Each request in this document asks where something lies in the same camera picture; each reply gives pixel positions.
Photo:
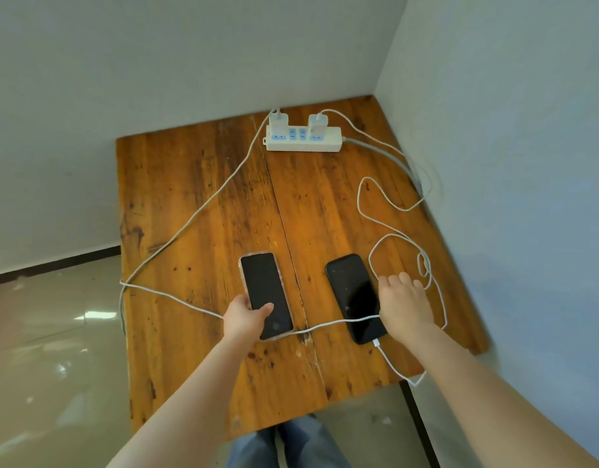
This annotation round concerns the person's right hand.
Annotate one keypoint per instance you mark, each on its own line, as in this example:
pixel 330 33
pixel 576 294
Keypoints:
pixel 405 309

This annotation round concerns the person's left hand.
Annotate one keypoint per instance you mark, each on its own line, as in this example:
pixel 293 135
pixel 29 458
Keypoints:
pixel 241 320

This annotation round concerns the person's left thumb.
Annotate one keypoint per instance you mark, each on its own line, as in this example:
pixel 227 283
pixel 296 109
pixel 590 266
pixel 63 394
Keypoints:
pixel 262 310

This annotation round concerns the person's right fingers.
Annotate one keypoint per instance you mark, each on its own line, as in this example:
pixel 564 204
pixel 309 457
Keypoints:
pixel 403 281

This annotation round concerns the black phone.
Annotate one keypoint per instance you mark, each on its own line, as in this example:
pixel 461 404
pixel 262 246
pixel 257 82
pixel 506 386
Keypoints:
pixel 265 282
pixel 352 292

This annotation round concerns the person's right forearm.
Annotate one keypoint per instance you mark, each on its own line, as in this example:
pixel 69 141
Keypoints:
pixel 484 409

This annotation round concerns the person's left forearm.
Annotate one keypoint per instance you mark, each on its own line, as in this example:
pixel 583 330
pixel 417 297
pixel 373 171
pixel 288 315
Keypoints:
pixel 187 409

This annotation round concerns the person's left leg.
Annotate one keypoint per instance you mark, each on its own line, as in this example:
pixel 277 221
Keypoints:
pixel 251 453

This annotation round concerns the person's leg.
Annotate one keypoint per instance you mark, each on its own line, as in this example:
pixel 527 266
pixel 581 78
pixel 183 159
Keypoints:
pixel 251 453
pixel 311 445

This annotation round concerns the person's right leg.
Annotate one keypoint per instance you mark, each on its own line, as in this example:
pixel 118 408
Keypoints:
pixel 311 445

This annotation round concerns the black baseboard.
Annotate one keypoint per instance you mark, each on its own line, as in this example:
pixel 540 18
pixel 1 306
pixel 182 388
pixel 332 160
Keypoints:
pixel 421 428
pixel 56 265

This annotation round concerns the white power strip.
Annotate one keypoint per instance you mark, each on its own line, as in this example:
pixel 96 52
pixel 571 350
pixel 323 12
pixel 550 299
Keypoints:
pixel 304 143

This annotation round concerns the white charger plug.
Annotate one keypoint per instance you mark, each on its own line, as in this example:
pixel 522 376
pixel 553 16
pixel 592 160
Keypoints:
pixel 279 122
pixel 318 124

